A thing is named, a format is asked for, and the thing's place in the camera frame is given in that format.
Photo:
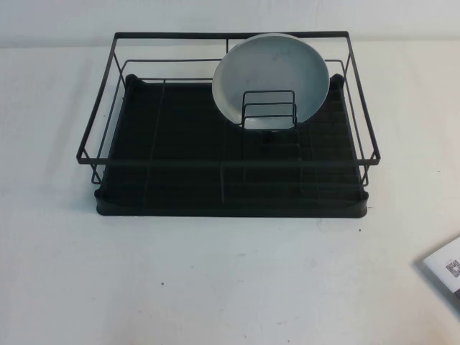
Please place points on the white booklet with QR code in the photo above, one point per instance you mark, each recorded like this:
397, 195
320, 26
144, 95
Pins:
445, 269

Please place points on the light grey round plate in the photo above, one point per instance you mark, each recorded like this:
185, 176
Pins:
269, 68

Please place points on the black plastic drip tray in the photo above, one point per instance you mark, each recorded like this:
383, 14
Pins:
187, 125

